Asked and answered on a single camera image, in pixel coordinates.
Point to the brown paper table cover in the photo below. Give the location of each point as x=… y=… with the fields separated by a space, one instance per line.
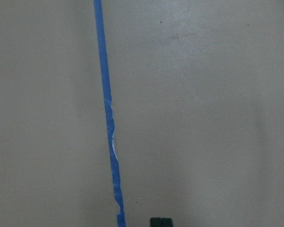
x=198 y=97

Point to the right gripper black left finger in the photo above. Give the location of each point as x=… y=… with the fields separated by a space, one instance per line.
x=155 y=222

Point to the crossing blue tape strip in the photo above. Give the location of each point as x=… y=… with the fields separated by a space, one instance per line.
x=110 y=124

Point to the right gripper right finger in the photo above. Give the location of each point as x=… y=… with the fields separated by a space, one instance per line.
x=166 y=222

